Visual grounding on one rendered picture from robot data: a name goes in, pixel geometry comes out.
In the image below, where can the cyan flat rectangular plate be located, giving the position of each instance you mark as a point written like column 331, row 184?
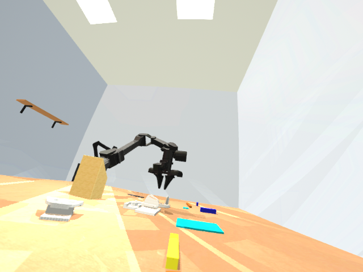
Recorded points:
column 198, row 225

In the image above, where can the blue rectangular bar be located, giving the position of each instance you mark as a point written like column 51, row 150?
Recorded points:
column 205, row 210

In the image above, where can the yellow rectangular bar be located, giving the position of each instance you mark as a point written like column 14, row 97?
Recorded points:
column 172, row 254

